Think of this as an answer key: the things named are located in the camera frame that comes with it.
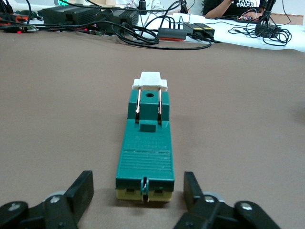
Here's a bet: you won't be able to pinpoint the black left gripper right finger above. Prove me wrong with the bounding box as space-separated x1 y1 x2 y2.
173 171 282 229

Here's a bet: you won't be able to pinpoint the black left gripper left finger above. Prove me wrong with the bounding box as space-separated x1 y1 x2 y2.
0 170 95 229

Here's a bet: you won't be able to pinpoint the green load switch white handle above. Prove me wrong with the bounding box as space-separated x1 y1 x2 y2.
115 71 175 203

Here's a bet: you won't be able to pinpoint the brown table mat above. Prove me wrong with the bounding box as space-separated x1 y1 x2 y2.
0 31 305 229

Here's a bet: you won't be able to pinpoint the black power adapter yellow label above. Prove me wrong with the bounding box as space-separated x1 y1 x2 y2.
193 23 216 37
183 22 203 37

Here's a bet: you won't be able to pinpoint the black USB hub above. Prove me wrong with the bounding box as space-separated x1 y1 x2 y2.
158 27 189 41

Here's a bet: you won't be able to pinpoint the large black ribbed electronics box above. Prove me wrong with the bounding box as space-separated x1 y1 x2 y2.
37 5 107 26

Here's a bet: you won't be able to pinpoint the white box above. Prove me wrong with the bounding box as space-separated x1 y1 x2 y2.
173 12 206 24

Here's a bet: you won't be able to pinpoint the red circuit board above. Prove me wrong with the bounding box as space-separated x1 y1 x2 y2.
235 14 257 23

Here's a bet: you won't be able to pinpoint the orange black tool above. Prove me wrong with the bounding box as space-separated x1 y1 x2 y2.
0 12 27 26

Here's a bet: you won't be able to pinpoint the small black ribbed electronics box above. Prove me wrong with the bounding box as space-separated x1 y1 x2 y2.
104 10 139 33

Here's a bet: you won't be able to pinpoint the person in black T-shirt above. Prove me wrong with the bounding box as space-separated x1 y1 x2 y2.
203 0 264 20

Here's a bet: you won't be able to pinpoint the thin black stand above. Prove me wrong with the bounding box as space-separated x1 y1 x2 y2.
178 0 189 14

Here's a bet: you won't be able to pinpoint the brown cardboard board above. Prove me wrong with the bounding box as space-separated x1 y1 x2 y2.
269 13 305 26

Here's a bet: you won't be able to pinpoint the black cable bundle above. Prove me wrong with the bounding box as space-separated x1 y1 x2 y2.
0 0 115 34

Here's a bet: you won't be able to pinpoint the tangled black cables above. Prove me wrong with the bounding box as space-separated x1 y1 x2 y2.
228 22 293 46

